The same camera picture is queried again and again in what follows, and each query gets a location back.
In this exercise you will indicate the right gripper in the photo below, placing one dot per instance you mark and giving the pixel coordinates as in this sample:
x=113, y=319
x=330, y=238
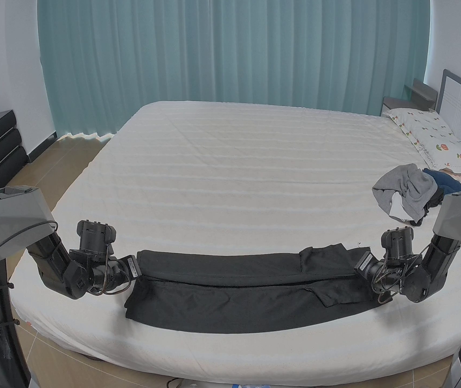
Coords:
x=372, y=271

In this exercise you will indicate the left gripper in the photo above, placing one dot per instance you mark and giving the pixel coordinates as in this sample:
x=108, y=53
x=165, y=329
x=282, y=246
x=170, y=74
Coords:
x=117, y=275

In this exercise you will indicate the black T-shirt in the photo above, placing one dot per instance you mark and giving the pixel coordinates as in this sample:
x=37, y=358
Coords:
x=234, y=293

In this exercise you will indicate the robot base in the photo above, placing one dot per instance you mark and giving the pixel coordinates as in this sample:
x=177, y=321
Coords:
x=250, y=386

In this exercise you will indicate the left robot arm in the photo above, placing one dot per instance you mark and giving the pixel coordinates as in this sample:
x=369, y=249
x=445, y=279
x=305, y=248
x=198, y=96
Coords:
x=8, y=216

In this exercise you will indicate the pile of clothes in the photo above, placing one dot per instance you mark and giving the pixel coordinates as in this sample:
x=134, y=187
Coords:
x=408, y=188

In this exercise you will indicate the bed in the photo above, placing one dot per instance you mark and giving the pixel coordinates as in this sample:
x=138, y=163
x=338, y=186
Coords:
x=234, y=156

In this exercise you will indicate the white printed pillow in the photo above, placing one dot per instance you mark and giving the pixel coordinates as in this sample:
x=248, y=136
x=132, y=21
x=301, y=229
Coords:
x=436, y=140

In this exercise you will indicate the grey bedside table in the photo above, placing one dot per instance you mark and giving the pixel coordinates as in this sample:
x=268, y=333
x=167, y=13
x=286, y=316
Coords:
x=420, y=93

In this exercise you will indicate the blue-green curtain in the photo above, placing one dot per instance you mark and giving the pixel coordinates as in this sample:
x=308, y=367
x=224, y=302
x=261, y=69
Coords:
x=214, y=34

